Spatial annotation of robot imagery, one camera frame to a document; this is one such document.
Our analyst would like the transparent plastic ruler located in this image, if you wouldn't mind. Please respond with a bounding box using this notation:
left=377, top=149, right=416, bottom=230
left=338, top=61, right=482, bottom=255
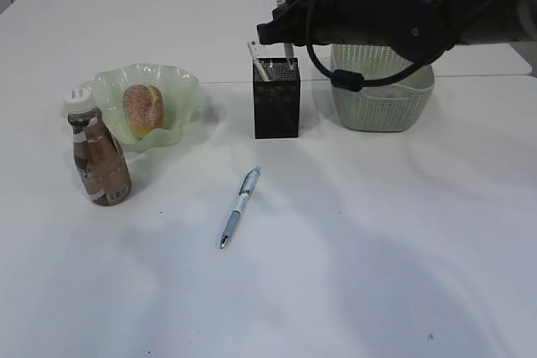
left=247, top=41, right=259, bottom=60

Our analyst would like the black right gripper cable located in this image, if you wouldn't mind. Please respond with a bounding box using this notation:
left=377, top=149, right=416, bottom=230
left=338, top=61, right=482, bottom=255
left=304, top=0, right=529, bottom=93

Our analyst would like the beige patterned pen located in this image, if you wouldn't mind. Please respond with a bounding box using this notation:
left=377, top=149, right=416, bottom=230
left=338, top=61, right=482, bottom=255
left=253, top=59, right=271, bottom=82

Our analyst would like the brown coffee drink bottle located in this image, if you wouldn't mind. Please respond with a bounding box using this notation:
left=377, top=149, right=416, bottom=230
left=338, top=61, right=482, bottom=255
left=64, top=88, right=132, bottom=206

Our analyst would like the blue black right robot arm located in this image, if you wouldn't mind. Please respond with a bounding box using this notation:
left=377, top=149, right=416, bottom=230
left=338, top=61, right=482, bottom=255
left=257, top=0, right=536, bottom=62

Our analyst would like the green wavy glass plate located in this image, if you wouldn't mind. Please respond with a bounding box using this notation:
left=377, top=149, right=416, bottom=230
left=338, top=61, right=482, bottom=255
left=81, top=63, right=201, bottom=153

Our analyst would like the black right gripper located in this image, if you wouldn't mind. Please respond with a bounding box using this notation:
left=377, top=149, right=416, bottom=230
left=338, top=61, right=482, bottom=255
left=256, top=0, right=378, bottom=47

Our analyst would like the green plastic woven basket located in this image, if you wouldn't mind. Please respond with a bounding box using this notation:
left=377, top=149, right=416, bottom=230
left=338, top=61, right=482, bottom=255
left=331, top=44, right=435, bottom=132

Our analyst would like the black mesh pen holder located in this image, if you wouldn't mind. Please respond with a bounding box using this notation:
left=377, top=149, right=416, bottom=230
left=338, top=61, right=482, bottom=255
left=252, top=58, right=301, bottom=139

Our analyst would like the blue grip white pen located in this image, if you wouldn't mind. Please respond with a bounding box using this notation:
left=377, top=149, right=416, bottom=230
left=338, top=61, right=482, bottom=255
left=219, top=166, right=261, bottom=249

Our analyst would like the sugared bread roll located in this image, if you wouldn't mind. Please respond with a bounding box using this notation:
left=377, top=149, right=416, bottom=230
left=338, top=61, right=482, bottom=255
left=123, top=85, right=164, bottom=138

